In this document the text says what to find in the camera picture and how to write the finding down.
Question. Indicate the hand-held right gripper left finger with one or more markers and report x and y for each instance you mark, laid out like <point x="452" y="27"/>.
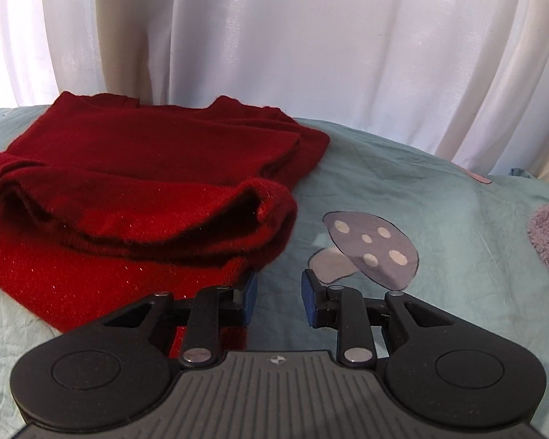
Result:
<point x="250" y="295"/>

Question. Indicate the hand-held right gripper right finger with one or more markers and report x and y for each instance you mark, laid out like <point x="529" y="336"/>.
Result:
<point x="309" y="297"/>

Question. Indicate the red knit cardigan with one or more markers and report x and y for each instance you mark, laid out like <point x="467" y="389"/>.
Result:
<point x="119" y="183"/>

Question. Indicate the light blue printed bed sheet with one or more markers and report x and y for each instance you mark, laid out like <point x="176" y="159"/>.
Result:
<point x="439" y="219"/>

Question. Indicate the white curtain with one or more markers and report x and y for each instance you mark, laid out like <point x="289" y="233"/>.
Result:
<point x="302" y="45"/>

